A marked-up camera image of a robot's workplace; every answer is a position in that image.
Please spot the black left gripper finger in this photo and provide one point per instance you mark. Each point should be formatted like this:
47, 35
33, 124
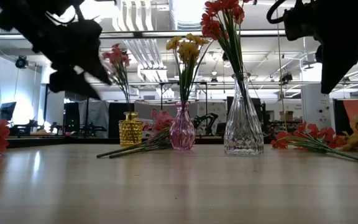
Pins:
98, 71
70, 84

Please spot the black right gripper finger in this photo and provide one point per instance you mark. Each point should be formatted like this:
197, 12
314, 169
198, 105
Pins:
337, 65

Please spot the pink artificial flower bunch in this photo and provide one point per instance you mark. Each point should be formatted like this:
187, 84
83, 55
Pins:
117, 56
162, 119

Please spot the pink ribbed glass vase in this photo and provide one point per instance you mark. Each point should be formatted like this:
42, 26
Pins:
182, 133

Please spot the background black robot arm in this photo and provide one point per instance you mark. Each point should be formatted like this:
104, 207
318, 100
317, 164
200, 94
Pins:
211, 118
26, 127

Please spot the yellow textured glass vase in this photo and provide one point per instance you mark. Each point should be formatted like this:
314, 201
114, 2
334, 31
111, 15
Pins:
131, 130

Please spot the tall clear glass vase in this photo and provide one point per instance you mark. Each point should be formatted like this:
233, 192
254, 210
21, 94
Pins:
243, 130

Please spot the black tower with green lights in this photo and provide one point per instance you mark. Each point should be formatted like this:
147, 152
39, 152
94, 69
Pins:
72, 116

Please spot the grey cover cloth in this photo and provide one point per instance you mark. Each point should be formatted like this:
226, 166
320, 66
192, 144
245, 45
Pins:
98, 115

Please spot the black partition panel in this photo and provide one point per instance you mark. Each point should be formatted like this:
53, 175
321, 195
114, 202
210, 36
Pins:
115, 118

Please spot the white partition board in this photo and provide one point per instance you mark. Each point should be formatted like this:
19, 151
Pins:
141, 107

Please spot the white column with panel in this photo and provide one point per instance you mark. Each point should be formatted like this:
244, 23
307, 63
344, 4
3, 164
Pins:
315, 118

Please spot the black computer monitor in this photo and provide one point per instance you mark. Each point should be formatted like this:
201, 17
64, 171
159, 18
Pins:
6, 111

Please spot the cardboard box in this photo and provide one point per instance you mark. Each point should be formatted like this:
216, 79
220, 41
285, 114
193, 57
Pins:
287, 116

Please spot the storage shelf with bins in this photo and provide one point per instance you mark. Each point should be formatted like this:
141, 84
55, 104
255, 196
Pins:
278, 126

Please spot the black metal frame stand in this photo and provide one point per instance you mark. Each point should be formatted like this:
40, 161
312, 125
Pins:
45, 118

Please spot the black table frame rails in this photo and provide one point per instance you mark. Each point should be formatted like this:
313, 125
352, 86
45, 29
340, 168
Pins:
42, 141

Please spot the overhead light bar frame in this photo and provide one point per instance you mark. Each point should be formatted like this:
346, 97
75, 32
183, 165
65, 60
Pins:
154, 33

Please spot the silver ventilation duct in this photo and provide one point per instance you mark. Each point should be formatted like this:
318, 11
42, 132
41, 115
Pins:
185, 25

